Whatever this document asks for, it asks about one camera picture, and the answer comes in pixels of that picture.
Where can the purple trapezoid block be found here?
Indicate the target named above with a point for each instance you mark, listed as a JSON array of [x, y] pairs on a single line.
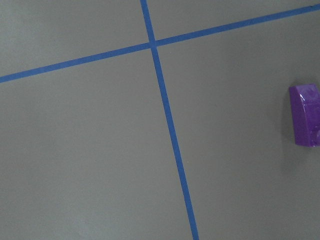
[[305, 111]]

